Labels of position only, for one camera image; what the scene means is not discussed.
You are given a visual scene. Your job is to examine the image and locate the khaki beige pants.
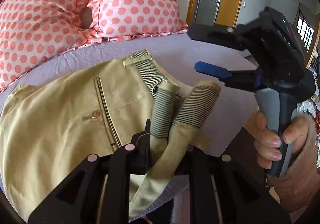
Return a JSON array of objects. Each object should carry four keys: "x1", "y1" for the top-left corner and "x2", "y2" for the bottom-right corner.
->
[{"x1": 1, "y1": 50, "x2": 221, "y2": 221}]

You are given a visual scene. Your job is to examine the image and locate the pink fuzzy sleeve forearm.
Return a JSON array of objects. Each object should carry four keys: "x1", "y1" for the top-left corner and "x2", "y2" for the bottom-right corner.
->
[{"x1": 269, "y1": 115, "x2": 319, "y2": 213}]

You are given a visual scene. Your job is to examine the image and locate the right hand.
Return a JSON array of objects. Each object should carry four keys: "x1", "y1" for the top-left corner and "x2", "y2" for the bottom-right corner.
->
[{"x1": 253, "y1": 110, "x2": 309, "y2": 170}]

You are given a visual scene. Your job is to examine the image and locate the lavender bed sheet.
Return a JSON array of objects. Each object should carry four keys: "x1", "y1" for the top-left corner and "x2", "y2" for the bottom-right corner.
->
[{"x1": 0, "y1": 32, "x2": 261, "y2": 222}]

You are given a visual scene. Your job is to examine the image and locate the right pink polka dot pillow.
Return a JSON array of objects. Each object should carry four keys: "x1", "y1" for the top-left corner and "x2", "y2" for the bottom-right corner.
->
[{"x1": 82, "y1": 0, "x2": 188, "y2": 41}]

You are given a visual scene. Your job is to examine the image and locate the pink polka dot pillow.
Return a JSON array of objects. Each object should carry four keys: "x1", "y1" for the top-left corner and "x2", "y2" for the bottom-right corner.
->
[
  {"x1": 1, "y1": 0, "x2": 101, "y2": 91},
  {"x1": 82, "y1": 0, "x2": 188, "y2": 41}
]

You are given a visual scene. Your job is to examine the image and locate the left pink polka dot pillow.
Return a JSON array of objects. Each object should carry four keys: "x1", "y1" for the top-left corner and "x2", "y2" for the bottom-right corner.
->
[{"x1": 1, "y1": 0, "x2": 101, "y2": 91}]

